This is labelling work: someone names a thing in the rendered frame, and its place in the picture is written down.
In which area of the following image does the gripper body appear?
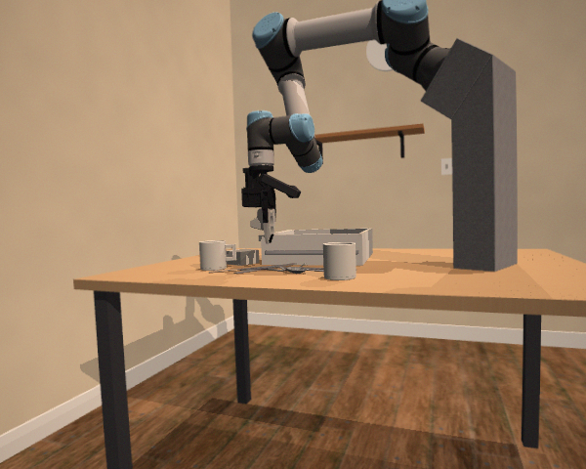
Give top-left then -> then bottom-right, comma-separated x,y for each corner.
241,165 -> 275,208

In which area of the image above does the grey mug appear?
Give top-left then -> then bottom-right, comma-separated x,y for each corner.
199,240 -> 236,271
323,242 -> 356,280

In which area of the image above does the grey metal spoon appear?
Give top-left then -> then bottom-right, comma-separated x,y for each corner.
266,267 -> 307,274

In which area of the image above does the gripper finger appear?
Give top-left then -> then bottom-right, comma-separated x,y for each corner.
269,205 -> 276,243
250,194 -> 271,244

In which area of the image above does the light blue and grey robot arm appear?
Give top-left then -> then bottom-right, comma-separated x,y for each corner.
246,0 -> 450,173

